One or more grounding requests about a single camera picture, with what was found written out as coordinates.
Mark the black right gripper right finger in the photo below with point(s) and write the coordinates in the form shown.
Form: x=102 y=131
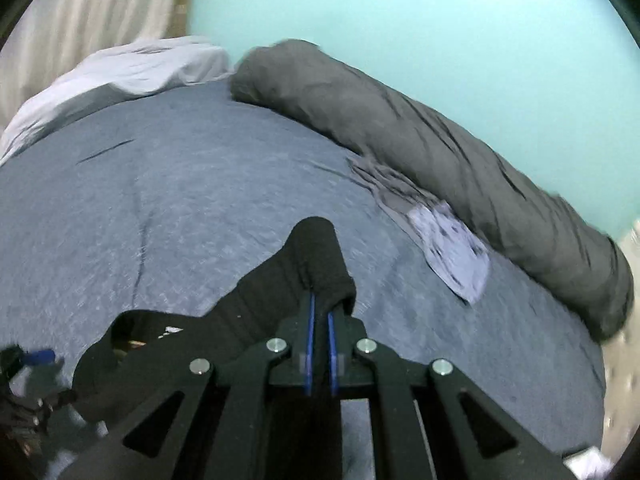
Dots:
x=430 y=421

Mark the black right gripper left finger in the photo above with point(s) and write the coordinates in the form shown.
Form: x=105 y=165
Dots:
x=175 y=409

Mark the black garment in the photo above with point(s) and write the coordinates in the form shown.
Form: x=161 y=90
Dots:
x=260 y=299

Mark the small light blue cloth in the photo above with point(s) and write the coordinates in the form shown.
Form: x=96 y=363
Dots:
x=456 y=255

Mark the cream tufted headboard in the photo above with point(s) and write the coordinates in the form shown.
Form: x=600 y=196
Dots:
x=621 y=361

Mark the dark grey rolled duvet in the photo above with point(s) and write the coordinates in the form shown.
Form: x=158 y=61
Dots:
x=538 y=231

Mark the blue patterned bed sheet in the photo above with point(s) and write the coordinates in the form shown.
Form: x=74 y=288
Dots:
x=164 y=203

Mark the light grey pillow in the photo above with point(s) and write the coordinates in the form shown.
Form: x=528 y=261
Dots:
x=111 y=76

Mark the beige curtain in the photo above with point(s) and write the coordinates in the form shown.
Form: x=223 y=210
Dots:
x=54 y=36

